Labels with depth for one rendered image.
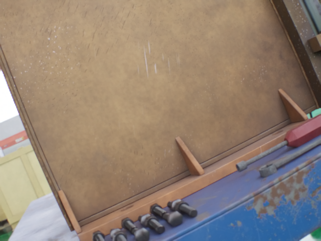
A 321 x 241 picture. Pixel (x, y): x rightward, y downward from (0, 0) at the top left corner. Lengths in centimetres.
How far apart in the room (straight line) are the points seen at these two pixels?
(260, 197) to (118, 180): 29
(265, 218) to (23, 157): 556
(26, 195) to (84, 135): 533
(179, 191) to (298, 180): 21
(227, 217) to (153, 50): 37
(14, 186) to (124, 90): 535
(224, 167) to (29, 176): 538
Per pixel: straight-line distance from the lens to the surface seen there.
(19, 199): 608
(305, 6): 207
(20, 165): 606
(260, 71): 87
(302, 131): 73
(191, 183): 72
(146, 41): 80
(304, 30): 90
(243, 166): 69
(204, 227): 55
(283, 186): 59
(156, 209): 66
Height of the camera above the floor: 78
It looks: 1 degrees down
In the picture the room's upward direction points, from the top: 24 degrees counter-clockwise
